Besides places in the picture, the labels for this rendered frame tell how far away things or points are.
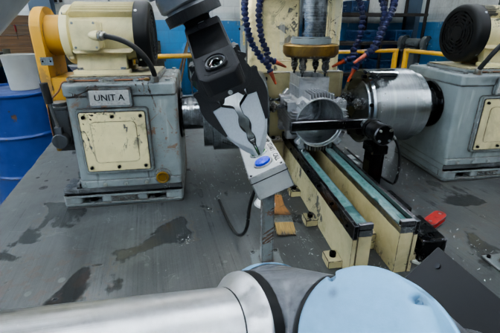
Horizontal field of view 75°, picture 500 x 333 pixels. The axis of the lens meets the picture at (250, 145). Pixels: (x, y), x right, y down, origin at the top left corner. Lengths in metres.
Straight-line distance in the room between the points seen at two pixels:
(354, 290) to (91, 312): 0.22
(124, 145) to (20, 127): 1.74
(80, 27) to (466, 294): 0.95
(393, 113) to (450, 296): 0.67
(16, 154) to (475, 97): 2.59
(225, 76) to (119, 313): 0.23
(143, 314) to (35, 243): 0.69
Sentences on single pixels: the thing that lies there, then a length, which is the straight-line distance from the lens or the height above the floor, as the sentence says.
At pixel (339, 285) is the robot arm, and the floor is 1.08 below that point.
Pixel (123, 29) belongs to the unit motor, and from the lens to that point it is 0.99.
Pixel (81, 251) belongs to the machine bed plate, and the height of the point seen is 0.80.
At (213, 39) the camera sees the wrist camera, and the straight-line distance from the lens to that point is 0.38.
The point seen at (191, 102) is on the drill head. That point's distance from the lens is 1.02.
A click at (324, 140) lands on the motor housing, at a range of 1.09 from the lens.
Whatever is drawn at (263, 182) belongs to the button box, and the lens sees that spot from 0.58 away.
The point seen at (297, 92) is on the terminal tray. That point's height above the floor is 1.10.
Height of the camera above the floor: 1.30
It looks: 20 degrees down
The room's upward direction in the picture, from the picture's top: straight up
